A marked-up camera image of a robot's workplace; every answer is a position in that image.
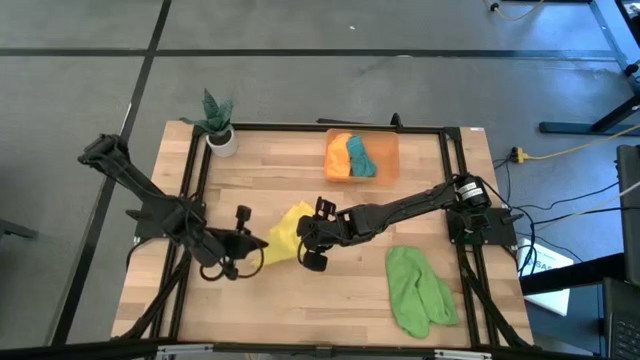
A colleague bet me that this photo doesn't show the black desk bar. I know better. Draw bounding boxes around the black desk bar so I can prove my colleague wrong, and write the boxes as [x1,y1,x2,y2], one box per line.
[519,252,626,296]

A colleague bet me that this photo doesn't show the green microfiber towel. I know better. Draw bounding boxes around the green microfiber towel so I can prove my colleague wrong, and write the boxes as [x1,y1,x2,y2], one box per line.
[384,245,462,340]

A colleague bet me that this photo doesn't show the black desk leg frame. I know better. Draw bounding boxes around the black desk leg frame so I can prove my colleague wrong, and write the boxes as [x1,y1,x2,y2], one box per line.
[538,0,640,136]

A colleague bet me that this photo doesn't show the yellow power plug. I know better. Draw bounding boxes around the yellow power plug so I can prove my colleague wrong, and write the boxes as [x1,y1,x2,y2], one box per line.
[508,145,532,165]

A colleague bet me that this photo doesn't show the orange microfiber towel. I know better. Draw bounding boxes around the orange microfiber towel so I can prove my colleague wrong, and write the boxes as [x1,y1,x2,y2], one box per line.
[324,131,354,180]

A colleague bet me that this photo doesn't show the white cardboard box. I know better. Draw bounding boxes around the white cardboard box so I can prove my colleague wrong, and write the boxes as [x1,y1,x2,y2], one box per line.
[516,237,576,317]

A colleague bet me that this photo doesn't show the teal microfiber towel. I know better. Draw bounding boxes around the teal microfiber towel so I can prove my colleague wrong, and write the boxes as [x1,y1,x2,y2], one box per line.
[347,134,378,179]

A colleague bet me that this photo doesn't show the potted plant in white pot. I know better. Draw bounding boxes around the potted plant in white pot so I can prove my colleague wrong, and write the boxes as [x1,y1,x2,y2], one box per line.
[178,87,240,159]

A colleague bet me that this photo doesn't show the yellow floor cable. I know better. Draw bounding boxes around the yellow floor cable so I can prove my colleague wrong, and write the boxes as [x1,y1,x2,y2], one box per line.
[522,123,640,162]

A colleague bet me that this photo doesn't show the yellow microfiber towel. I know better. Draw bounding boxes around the yellow microfiber towel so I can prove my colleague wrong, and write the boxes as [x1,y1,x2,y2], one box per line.
[249,200,317,268]

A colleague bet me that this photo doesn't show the black floor cable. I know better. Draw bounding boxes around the black floor cable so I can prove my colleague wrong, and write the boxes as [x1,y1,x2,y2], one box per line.
[509,180,621,214]

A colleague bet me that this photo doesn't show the black monitor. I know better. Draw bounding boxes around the black monitor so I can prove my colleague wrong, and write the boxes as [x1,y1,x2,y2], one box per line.
[616,143,640,287]

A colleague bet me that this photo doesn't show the grey chair foot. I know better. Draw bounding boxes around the grey chair foot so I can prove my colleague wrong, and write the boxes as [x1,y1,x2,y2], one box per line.
[0,217,39,241]

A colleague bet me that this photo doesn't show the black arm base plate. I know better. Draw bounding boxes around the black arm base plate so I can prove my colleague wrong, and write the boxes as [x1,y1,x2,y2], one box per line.
[133,198,207,240]
[446,205,518,246]

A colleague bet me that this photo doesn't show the silver black front rail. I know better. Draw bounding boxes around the silver black front rail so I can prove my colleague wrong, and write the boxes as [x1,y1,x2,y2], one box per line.
[154,342,494,360]

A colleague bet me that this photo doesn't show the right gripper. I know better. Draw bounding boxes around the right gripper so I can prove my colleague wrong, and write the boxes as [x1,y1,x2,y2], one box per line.
[296,196,347,274]

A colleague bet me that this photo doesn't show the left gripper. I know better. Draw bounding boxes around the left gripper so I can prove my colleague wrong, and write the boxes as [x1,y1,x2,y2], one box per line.
[207,204,270,281]

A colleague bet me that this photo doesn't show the black keyboard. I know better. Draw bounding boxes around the black keyboard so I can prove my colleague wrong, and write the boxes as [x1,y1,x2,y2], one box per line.
[601,277,640,360]

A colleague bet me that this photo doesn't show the yellow hanging cable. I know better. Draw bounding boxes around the yellow hanging cable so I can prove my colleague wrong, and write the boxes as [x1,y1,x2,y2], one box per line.
[483,0,547,23]

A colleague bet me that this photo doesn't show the black looped camera cable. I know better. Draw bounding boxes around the black looped camera cable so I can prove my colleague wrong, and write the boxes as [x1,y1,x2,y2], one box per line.
[199,252,265,282]

